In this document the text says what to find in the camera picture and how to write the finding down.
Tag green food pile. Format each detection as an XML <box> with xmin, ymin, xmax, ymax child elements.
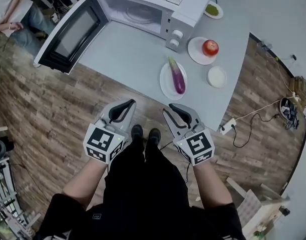
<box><xmin>205</xmin><ymin>4</ymin><xmax>218</xmax><ymax>16</ymax></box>

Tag person's right forearm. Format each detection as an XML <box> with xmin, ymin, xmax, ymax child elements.
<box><xmin>191</xmin><ymin>162</ymin><xmax>235</xmax><ymax>209</ymax></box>

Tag purple eggplant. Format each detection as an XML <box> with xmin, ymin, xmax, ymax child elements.
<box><xmin>167</xmin><ymin>56</ymin><xmax>187</xmax><ymax>95</ymax></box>

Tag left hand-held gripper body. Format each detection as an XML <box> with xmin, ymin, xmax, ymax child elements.
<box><xmin>83</xmin><ymin>116</ymin><xmax>130</xmax><ymax>164</ymax></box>

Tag white wooden frame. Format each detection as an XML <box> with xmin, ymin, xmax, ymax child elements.
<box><xmin>225</xmin><ymin>176</ymin><xmax>292</xmax><ymax>240</ymax></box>

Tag person's left forearm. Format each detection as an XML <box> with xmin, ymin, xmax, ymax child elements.
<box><xmin>62</xmin><ymin>157</ymin><xmax>110</xmax><ymax>211</ymax></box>

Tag white bowl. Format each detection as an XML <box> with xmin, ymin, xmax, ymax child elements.
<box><xmin>207</xmin><ymin>66</ymin><xmax>228</xmax><ymax>88</ymax></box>

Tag red apple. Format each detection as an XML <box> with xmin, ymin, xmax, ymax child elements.
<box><xmin>202</xmin><ymin>39</ymin><xmax>220</xmax><ymax>57</ymax></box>

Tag small white plate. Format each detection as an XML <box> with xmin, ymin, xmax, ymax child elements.
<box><xmin>203</xmin><ymin>0</ymin><xmax>224</xmax><ymax>20</ymax></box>

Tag white pegboard panel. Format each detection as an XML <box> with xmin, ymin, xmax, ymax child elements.
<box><xmin>236</xmin><ymin>188</ymin><xmax>262</xmax><ymax>229</ymax></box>

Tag person's shoe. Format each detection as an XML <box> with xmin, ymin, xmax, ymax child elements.
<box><xmin>131</xmin><ymin>124</ymin><xmax>143</xmax><ymax>145</ymax></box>
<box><xmin>148</xmin><ymin>128</ymin><xmax>161</xmax><ymax>147</ymax></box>

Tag black floor cable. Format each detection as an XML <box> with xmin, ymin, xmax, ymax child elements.
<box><xmin>232</xmin><ymin>112</ymin><xmax>280</xmax><ymax>149</ymax></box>

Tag person's left shoe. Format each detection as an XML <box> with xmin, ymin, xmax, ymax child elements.
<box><xmin>131</xmin><ymin>124</ymin><xmax>143</xmax><ymax>145</ymax></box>

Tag grey table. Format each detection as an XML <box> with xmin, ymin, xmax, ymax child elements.
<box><xmin>74</xmin><ymin>0</ymin><xmax>251</xmax><ymax>133</ymax></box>

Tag round black device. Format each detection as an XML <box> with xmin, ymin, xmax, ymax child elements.
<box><xmin>279</xmin><ymin>96</ymin><xmax>293</xmax><ymax>115</ymax></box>

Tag brown cardboard box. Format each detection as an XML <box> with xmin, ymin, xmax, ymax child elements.
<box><xmin>289</xmin><ymin>76</ymin><xmax>306</xmax><ymax>107</ymax></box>

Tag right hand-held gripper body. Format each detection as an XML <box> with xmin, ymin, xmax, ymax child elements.
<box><xmin>173</xmin><ymin>120</ymin><xmax>215</xmax><ymax>167</ymax></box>

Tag person's right shoe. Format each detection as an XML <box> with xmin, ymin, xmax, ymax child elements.
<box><xmin>148</xmin><ymin>128</ymin><xmax>161</xmax><ymax>147</ymax></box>

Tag white floor cable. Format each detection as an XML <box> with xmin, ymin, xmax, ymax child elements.
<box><xmin>235</xmin><ymin>93</ymin><xmax>297</xmax><ymax>121</ymax></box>

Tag tangled electronics pile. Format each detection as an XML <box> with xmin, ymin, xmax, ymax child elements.
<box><xmin>284</xmin><ymin>108</ymin><xmax>300</xmax><ymax>130</ymax></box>

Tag person's black trousers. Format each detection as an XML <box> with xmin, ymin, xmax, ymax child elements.
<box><xmin>106</xmin><ymin>136</ymin><xmax>191</xmax><ymax>185</ymax></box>

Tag person's black shirt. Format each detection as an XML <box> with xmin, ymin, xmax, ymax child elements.
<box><xmin>37</xmin><ymin>173</ymin><xmax>246</xmax><ymax>240</ymax></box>

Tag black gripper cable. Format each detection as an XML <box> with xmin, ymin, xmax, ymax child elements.
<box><xmin>159</xmin><ymin>143</ymin><xmax>191</xmax><ymax>185</ymax></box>

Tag white wire rack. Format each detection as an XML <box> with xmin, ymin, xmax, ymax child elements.
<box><xmin>0</xmin><ymin>156</ymin><xmax>27</xmax><ymax>235</ymax></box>

